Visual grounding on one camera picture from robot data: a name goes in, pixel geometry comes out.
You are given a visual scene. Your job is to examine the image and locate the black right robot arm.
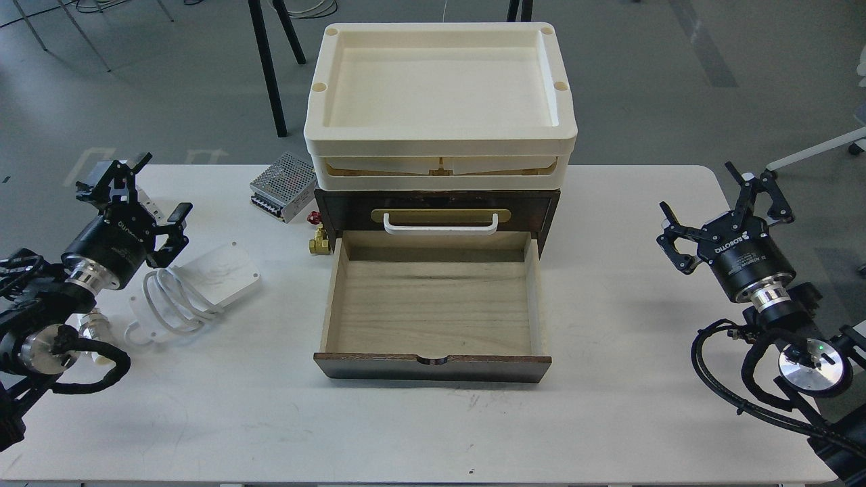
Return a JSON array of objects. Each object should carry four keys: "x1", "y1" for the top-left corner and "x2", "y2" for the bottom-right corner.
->
[{"x1": 658, "y1": 162, "x2": 865, "y2": 486}]

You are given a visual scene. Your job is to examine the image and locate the white charging cable with plate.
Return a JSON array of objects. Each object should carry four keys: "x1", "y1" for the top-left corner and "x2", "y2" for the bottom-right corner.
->
[{"x1": 124, "y1": 240, "x2": 261, "y2": 348}]

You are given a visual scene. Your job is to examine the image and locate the metal mesh power supply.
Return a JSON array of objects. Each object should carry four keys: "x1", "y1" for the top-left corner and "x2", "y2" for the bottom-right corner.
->
[{"x1": 250, "y1": 152, "x2": 317, "y2": 224}]

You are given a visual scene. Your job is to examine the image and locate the cream plastic tray stack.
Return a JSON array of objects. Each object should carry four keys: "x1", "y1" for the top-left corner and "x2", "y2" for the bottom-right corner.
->
[{"x1": 304, "y1": 22, "x2": 578, "y2": 191}]

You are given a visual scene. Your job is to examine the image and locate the open wooden drawer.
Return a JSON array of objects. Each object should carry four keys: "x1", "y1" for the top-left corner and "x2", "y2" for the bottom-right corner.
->
[{"x1": 313, "y1": 231, "x2": 553, "y2": 383}]

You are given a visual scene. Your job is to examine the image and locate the white red circuit breaker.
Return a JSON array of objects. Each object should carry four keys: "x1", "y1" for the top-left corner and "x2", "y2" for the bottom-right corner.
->
[{"x1": 136, "y1": 186, "x2": 165, "y2": 225}]

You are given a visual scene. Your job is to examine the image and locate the white chair base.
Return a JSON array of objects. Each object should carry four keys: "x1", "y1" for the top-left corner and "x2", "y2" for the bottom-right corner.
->
[{"x1": 766, "y1": 102, "x2": 865, "y2": 173}]

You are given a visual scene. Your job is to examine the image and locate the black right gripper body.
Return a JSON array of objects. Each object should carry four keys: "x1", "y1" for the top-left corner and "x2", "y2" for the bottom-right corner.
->
[{"x1": 701, "y1": 212, "x2": 797, "y2": 303}]

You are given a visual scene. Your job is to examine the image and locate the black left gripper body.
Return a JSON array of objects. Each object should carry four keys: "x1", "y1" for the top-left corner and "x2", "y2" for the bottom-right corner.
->
[{"x1": 62, "y1": 201, "x2": 163, "y2": 290}]

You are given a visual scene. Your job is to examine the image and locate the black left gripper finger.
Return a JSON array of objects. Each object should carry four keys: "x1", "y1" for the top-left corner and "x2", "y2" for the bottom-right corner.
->
[
  {"x1": 75, "y1": 152, "x2": 152, "y2": 216},
  {"x1": 145, "y1": 202, "x2": 193, "y2": 269}
]

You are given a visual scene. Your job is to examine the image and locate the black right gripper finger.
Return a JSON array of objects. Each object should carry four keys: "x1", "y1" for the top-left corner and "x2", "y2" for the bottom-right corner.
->
[
  {"x1": 656, "y1": 201, "x2": 711, "y2": 275},
  {"x1": 725, "y1": 161, "x2": 795, "y2": 225}
]

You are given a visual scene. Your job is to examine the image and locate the silver pipe valve fitting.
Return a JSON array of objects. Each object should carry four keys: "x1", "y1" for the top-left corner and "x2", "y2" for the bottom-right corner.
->
[{"x1": 78, "y1": 307, "x2": 116, "y2": 366}]

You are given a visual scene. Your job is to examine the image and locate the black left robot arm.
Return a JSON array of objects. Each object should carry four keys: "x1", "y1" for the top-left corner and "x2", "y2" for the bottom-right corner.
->
[{"x1": 1, "y1": 152, "x2": 192, "y2": 449}]

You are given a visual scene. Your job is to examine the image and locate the white drawer handle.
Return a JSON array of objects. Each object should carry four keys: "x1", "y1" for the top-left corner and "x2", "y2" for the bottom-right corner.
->
[{"x1": 383, "y1": 212, "x2": 500, "y2": 237}]

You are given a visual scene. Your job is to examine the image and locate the brass valve red handle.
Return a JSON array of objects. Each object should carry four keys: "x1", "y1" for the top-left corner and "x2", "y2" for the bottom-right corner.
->
[{"x1": 306, "y1": 210, "x2": 331, "y2": 255}]

